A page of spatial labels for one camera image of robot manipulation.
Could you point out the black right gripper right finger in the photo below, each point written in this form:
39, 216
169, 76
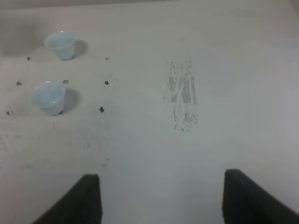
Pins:
245, 202

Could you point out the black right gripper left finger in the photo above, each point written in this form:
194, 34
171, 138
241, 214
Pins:
80, 205

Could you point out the near light blue teacup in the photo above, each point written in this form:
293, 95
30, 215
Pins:
49, 97

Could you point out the light blue teacup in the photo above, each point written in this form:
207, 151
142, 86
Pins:
61, 43
49, 97

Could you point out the far light blue teacup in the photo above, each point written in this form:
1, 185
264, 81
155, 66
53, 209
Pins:
61, 43

